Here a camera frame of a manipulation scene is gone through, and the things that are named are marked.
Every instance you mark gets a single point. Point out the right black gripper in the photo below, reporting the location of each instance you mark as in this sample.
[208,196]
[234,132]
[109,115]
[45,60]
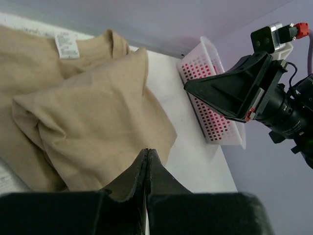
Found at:
[241,93]

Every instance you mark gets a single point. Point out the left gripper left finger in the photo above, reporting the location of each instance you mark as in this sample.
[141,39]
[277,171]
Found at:
[123,210]

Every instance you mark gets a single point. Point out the beige t shirt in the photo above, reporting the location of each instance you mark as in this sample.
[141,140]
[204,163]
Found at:
[76,124]

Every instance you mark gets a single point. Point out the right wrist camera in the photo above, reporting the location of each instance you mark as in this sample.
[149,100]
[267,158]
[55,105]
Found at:
[276,39]

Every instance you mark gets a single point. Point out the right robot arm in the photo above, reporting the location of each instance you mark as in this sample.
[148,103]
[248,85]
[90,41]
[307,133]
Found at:
[289,115]

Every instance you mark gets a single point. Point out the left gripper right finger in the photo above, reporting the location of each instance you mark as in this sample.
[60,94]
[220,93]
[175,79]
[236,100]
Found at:
[168,201]

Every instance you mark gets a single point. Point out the red folded t shirt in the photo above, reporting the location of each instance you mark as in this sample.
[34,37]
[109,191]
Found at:
[214,126]

